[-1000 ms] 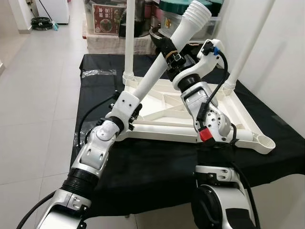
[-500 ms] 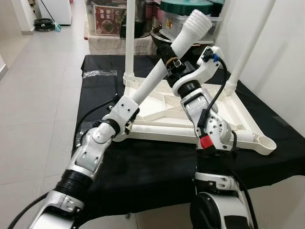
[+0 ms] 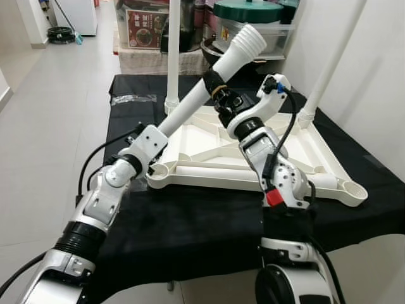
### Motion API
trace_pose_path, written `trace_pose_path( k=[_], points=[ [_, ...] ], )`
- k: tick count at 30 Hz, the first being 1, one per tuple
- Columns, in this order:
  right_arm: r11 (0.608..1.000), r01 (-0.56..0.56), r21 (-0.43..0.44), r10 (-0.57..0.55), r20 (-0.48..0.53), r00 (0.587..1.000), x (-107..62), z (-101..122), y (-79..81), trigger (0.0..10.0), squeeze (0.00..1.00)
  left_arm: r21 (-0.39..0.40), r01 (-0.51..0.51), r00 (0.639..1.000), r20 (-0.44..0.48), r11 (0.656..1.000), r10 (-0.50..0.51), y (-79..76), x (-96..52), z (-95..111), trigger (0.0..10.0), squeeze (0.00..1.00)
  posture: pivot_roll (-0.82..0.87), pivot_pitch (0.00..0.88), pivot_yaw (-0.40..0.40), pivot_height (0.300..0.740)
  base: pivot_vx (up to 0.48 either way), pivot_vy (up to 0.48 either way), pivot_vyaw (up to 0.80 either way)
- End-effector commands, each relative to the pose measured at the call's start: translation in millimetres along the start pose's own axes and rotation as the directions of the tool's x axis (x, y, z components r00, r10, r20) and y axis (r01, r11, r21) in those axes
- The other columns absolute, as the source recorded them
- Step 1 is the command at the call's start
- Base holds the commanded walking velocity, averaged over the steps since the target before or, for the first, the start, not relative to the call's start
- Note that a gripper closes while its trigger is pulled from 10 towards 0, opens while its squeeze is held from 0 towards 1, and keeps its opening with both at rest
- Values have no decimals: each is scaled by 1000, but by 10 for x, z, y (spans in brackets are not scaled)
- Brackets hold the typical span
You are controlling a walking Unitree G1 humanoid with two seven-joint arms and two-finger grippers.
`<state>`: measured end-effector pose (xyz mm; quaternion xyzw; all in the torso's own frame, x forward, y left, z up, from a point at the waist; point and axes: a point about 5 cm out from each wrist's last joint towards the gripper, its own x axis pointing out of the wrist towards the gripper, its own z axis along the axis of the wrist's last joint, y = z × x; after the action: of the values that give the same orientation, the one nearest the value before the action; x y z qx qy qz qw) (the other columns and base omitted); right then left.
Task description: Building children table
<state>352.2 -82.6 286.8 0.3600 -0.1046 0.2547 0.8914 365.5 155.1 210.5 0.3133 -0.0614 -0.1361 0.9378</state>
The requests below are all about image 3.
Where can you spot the white plastic table top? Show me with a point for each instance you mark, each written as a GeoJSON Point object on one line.
{"type": "Point", "coordinates": [196, 142]}

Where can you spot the black metal wok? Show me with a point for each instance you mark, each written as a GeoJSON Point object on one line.
{"type": "Point", "coordinates": [212, 54]}

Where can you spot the black plastic bag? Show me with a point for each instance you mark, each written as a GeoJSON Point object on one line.
{"type": "Point", "coordinates": [191, 28]}

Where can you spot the clear plastic container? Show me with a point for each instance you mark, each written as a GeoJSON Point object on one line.
{"type": "Point", "coordinates": [278, 38]}

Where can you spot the orange-lidded clear storage box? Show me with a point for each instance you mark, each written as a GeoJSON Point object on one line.
{"type": "Point", "coordinates": [120, 31]}

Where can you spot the red printed food carton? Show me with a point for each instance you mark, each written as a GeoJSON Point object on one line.
{"type": "Point", "coordinates": [145, 26]}

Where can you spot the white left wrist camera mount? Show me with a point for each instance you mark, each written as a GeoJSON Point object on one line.
{"type": "Point", "coordinates": [152, 149]}

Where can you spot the black robot vacuum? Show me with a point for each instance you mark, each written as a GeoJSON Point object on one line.
{"type": "Point", "coordinates": [61, 35]}

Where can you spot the beige woven bench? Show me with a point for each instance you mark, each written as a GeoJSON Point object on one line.
{"type": "Point", "coordinates": [145, 62]}

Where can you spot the clear tape strip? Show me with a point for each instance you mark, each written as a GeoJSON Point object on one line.
{"type": "Point", "coordinates": [133, 99]}

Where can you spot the green pot lid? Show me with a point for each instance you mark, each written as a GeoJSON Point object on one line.
{"type": "Point", "coordinates": [247, 11]}

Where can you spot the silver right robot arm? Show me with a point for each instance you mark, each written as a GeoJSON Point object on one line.
{"type": "Point", "coordinates": [278, 171]}

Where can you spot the white appliance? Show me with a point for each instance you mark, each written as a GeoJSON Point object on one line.
{"type": "Point", "coordinates": [79, 16]}

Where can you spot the thin mop pole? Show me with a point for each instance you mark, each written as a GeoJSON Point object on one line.
{"type": "Point", "coordinates": [68, 22]}

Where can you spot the black tablecloth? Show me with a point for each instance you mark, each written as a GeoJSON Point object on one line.
{"type": "Point", "coordinates": [190, 228]}

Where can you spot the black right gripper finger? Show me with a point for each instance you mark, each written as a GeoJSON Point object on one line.
{"type": "Point", "coordinates": [215, 81]}

